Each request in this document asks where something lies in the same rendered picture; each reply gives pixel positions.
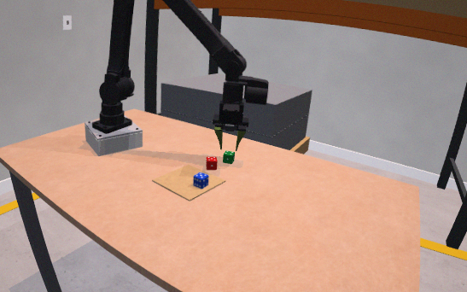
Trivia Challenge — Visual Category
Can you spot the green die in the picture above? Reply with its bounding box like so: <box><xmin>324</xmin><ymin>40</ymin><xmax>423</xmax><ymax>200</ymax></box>
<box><xmin>223</xmin><ymin>151</ymin><xmax>235</xmax><ymax>164</ymax></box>

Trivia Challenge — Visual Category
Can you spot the red die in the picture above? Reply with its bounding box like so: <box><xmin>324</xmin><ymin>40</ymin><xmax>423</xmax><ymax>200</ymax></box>
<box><xmin>206</xmin><ymin>157</ymin><xmax>217</xmax><ymax>170</ymax></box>

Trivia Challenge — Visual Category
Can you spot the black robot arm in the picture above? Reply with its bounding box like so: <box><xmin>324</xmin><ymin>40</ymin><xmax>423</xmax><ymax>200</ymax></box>
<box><xmin>92</xmin><ymin>0</ymin><xmax>269</xmax><ymax>134</ymax></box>

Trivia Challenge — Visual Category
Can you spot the blue die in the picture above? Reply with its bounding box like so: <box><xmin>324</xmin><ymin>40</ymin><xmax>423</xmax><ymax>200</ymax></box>
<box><xmin>193</xmin><ymin>172</ymin><xmax>209</xmax><ymax>189</ymax></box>

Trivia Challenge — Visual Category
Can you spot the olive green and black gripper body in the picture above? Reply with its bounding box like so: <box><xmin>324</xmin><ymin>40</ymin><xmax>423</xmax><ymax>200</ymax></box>
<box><xmin>213</xmin><ymin>100</ymin><xmax>248</xmax><ymax>131</ymax></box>

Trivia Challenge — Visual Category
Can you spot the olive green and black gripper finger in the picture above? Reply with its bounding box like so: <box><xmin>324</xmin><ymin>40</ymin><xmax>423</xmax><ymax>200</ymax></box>
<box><xmin>236</xmin><ymin>131</ymin><xmax>246</xmax><ymax>151</ymax></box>
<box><xmin>214</xmin><ymin>127</ymin><xmax>223</xmax><ymax>150</ymax></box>

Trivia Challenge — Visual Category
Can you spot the tan flat mat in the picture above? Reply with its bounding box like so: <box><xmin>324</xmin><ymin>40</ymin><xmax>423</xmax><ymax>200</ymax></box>
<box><xmin>152</xmin><ymin>165</ymin><xmax>226</xmax><ymax>201</ymax></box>

